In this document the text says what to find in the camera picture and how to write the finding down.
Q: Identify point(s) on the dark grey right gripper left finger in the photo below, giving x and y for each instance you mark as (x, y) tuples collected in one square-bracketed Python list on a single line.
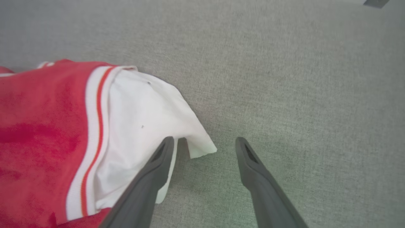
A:
[(145, 190)]

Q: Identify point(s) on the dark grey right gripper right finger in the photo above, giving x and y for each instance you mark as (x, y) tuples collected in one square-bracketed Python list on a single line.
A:
[(265, 193)]

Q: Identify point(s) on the red and white shirt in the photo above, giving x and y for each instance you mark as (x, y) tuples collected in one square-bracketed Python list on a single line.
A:
[(47, 133)]

